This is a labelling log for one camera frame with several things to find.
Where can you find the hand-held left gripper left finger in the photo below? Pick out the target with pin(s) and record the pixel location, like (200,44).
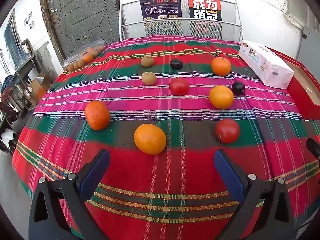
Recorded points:
(96,172)

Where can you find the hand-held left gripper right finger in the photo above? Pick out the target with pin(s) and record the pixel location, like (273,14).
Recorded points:
(228,172)

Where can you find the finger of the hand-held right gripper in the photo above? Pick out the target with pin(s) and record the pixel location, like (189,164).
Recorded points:
(313,146)

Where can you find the red tomato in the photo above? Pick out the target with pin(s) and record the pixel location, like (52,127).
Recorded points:
(179,86)
(227,130)

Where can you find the deep orange tangerine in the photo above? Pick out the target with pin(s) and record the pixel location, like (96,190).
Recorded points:
(97,115)
(220,66)

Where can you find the red cardboard box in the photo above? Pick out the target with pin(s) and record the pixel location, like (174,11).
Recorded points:
(300,90)

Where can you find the smooth yellow-orange orange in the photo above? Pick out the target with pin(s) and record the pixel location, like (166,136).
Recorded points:
(150,138)
(221,97)

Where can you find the dark purple plum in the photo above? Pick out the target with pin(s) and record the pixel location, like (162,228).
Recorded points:
(176,63)
(238,88)

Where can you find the brown kiwi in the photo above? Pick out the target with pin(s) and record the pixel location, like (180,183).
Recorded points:
(149,78)
(147,61)

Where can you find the pile of small fruits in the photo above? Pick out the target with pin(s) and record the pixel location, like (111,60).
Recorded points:
(87,57)

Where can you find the red green plaid tablecloth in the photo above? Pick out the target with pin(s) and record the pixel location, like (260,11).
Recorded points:
(160,180)

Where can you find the pink white tissue pack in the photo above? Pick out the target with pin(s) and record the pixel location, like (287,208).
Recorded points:
(265,65)

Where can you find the cardboard boxes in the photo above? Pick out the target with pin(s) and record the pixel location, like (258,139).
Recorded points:
(37,85)

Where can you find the grey plastic cabinet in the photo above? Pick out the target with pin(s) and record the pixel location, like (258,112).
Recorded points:
(310,40)

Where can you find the clear plastic container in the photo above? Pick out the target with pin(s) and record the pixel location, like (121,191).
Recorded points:
(85,52)

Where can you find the metal shelf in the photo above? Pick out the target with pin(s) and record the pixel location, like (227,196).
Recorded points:
(25,65)

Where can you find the white metal mesh rack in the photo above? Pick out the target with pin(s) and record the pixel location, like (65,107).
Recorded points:
(230,27)

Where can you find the blue-framed window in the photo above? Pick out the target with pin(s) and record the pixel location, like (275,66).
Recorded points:
(12,37)

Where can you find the studded metal door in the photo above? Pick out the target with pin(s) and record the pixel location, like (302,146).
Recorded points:
(82,12)

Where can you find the red and black book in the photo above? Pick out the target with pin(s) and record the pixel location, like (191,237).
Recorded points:
(203,7)

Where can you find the dark cookbook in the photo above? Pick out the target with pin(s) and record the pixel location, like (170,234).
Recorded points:
(160,10)

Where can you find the wall notice sign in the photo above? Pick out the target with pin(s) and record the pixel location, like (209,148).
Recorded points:
(28,20)

